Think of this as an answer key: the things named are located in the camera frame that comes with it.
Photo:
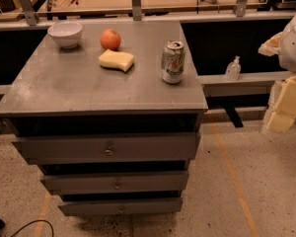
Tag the top grey drawer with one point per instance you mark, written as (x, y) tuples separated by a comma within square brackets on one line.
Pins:
[(101, 148)]

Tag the orange fruit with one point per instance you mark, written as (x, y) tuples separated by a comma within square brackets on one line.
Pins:
[(110, 39)]

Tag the clear sanitizer bottle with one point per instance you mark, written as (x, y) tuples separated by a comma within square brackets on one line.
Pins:
[(233, 69)]

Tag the grey drawer cabinet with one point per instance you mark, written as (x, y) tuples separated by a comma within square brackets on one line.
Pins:
[(62, 92)]

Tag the middle grey drawer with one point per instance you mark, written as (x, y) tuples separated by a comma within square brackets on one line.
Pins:
[(109, 183)]

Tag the bottom grey drawer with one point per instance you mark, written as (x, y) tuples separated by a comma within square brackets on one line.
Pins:
[(122, 206)]

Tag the white bowl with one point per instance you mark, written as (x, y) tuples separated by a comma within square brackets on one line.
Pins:
[(66, 34)]

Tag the metal railing bracket left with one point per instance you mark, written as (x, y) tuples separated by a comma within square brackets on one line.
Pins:
[(29, 13)]

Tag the grey drawer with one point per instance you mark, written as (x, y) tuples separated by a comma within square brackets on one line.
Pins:
[(122, 206), (109, 183), (101, 148)]

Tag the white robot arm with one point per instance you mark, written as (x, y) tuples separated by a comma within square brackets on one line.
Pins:
[(287, 48)]

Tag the yellow sponge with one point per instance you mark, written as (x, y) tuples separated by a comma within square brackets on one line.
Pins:
[(116, 60)]

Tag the metal railing bracket middle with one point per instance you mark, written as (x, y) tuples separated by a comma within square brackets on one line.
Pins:
[(136, 10)]

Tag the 7up soda can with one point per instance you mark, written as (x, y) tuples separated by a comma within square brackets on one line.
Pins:
[(173, 61)]

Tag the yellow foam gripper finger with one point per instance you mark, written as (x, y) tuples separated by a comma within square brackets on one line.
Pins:
[(281, 112)]

